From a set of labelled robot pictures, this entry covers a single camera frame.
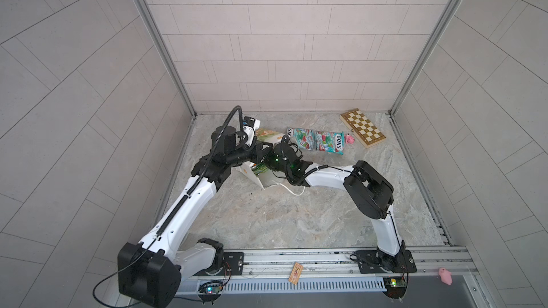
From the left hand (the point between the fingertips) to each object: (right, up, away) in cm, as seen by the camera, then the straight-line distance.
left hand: (276, 144), depth 71 cm
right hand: (-10, -5, +15) cm, 19 cm away
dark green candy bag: (-7, -11, +15) cm, 19 cm away
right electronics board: (+39, -46, -3) cm, 60 cm away
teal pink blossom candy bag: (+13, +1, +33) cm, 35 cm away
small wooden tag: (+6, -42, -3) cm, 42 cm away
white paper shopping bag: (-4, -14, +12) cm, 18 cm away
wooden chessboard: (+44, +4, +34) cm, 55 cm away
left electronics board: (-20, -44, -7) cm, 49 cm away
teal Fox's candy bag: (+29, -1, +31) cm, 42 cm away
